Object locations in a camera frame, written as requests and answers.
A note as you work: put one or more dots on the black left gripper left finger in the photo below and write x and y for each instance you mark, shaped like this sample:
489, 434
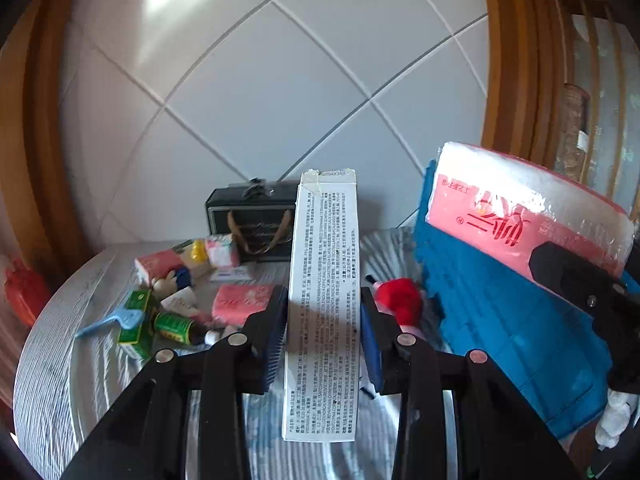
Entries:
144, 434

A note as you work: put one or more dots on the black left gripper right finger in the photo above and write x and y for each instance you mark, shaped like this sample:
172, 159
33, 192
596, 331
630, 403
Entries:
460, 417

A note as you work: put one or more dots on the large pink tissue pack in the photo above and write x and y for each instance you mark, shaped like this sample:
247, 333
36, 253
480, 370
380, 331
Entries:
506, 207

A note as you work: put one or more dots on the pink pig plush red dress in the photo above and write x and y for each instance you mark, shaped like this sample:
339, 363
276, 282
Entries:
401, 298

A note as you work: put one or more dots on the tall white printed box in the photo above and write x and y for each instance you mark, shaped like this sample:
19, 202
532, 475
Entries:
322, 354

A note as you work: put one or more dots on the green medicine box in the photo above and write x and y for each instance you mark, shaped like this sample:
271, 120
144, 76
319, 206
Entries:
137, 341

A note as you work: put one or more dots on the white gloved hand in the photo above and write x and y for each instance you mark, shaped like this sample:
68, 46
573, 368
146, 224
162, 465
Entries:
621, 411

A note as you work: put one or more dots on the green glass bottle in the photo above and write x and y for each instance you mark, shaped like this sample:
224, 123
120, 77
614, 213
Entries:
179, 329

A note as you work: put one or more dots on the white small bottle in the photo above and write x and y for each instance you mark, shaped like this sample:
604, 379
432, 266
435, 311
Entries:
216, 334

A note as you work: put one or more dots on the small pink tissue pack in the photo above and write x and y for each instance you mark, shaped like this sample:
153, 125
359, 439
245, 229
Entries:
234, 303

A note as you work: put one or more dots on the small toy figure blue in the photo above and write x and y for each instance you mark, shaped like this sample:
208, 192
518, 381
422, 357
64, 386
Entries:
174, 281

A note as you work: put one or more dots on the yellow cap bottle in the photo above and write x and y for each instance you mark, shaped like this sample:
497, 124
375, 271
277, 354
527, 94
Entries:
193, 255

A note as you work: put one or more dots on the red plastic container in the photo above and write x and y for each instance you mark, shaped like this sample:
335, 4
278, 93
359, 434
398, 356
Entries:
26, 290

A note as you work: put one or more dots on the white blue card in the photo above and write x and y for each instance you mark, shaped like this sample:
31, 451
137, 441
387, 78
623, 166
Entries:
236, 274

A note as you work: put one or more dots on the floral pink tissue pack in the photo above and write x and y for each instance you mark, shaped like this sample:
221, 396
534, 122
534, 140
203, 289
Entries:
221, 251

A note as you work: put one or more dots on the wooden chair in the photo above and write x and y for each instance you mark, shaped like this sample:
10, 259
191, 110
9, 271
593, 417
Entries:
599, 143

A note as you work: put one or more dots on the black gift bag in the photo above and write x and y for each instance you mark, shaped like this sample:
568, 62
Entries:
259, 214

